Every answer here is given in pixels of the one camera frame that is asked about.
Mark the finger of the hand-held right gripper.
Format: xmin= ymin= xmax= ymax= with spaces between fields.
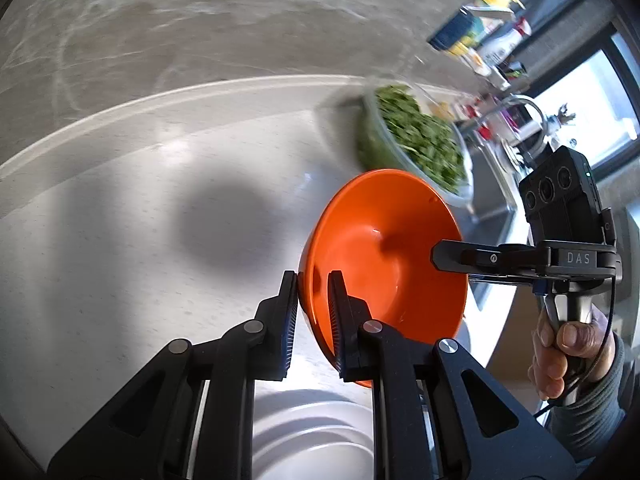
xmin=431 ymin=239 xmax=543 ymax=275
xmin=465 ymin=273 xmax=543 ymax=288

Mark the blue and yellow box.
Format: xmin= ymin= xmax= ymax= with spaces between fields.
xmin=429 ymin=10 xmax=483 ymax=53

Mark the chrome faucet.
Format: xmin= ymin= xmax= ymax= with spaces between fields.
xmin=497 ymin=94 xmax=548 ymax=133

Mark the large white plate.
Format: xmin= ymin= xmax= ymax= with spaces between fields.
xmin=252 ymin=387 xmax=373 ymax=480

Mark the black cable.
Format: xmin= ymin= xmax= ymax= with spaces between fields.
xmin=532 ymin=275 xmax=617 ymax=418

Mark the person's right forearm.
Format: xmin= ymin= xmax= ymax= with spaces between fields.
xmin=544 ymin=332 xmax=628 ymax=461

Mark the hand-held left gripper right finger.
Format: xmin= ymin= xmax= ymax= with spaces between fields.
xmin=326 ymin=270 xmax=576 ymax=480

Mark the white bottle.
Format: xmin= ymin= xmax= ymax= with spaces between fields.
xmin=477 ymin=19 xmax=532 ymax=66

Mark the steel sink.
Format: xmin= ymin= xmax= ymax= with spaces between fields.
xmin=470 ymin=147 xmax=518 ymax=223

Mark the orange bowl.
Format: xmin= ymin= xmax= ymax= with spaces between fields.
xmin=297 ymin=169 xmax=471 ymax=388

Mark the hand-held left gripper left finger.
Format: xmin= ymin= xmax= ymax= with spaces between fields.
xmin=47 ymin=270 xmax=301 ymax=480

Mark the glass bowl of green salad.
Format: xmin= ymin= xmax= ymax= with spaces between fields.
xmin=356 ymin=84 xmax=473 ymax=206

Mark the person's right hand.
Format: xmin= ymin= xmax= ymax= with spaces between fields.
xmin=527 ymin=305 xmax=608 ymax=402

